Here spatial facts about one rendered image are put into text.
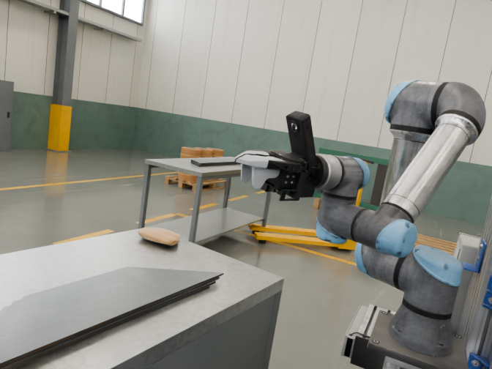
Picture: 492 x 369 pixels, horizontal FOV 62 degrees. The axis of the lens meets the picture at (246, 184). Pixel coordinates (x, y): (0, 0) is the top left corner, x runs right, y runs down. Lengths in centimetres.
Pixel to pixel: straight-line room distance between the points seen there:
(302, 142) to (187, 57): 1182
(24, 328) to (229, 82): 1108
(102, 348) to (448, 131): 84
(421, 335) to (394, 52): 972
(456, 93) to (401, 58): 951
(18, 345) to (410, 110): 98
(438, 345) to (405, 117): 56
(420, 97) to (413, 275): 44
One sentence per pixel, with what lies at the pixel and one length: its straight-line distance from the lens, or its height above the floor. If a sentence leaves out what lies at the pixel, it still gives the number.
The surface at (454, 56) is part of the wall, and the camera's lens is 1054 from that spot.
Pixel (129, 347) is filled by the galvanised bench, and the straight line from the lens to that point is 89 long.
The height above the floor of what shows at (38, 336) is 107.
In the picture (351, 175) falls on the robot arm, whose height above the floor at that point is 144.
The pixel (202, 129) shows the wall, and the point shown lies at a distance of 1206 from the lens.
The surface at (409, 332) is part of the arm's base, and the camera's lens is 113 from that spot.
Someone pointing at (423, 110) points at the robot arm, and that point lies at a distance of 110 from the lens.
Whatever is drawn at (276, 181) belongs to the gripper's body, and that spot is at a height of 142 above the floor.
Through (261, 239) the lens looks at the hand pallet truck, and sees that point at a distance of 517.
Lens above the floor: 152
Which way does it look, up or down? 9 degrees down
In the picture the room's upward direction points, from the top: 9 degrees clockwise
